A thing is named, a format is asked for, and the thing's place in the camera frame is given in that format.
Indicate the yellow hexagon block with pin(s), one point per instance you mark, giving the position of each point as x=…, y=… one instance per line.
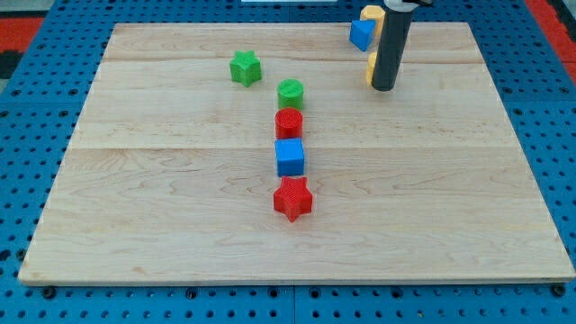
x=375, y=13

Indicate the wooden board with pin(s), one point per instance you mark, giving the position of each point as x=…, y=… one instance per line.
x=169, y=176

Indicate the red star block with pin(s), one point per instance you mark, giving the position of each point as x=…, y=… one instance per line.
x=293, y=198

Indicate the green star block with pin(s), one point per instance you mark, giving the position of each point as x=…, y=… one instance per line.
x=245, y=68

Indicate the blue cube block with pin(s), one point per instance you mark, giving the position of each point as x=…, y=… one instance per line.
x=290, y=157

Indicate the red cylinder block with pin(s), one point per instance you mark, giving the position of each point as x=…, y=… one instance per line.
x=288, y=123

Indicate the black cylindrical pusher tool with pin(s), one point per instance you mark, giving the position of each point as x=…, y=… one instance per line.
x=394, y=34

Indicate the blue triangle block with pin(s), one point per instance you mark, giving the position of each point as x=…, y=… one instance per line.
x=362, y=33

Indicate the yellow block behind pusher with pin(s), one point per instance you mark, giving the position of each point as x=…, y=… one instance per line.
x=369, y=71

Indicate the green cylinder block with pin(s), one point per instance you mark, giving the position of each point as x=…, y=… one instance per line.
x=290, y=93

